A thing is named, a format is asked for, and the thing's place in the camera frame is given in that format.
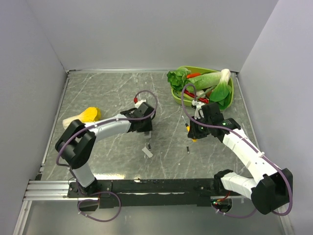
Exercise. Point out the bok choy toy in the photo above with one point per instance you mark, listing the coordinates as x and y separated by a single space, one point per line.
222 93

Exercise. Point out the red chili pepper toy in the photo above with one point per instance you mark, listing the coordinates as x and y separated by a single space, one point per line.
200 96

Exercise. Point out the white radish toy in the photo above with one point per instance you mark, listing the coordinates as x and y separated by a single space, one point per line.
199 93

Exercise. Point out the green scallion toy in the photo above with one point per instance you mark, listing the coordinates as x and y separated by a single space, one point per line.
207 91

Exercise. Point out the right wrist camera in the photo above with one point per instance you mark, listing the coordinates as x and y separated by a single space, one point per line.
197 105

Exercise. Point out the green plastic basket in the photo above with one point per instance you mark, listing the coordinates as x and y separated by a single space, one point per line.
178 96

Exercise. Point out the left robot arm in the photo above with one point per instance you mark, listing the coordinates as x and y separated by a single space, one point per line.
77 141

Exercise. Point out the white remote control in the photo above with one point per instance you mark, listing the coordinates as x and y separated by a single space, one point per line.
147 135

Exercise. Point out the yellow handled screwdriver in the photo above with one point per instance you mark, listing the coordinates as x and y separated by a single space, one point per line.
187 127

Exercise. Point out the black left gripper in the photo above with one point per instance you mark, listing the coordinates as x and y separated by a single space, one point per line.
148 128

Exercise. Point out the green lettuce toy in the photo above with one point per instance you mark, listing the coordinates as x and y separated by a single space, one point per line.
178 78

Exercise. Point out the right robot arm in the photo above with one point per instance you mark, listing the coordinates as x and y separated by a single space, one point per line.
270 187

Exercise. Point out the yellow napa cabbage toy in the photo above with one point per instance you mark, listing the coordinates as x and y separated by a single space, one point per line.
91 114

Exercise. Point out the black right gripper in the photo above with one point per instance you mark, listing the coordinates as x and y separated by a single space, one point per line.
193 132

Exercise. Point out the white battery cover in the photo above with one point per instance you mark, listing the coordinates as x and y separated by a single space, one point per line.
147 152

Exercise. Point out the orange carrot toy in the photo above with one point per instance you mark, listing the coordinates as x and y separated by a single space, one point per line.
192 75

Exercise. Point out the green napa cabbage toy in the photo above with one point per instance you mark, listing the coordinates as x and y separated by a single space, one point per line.
205 81

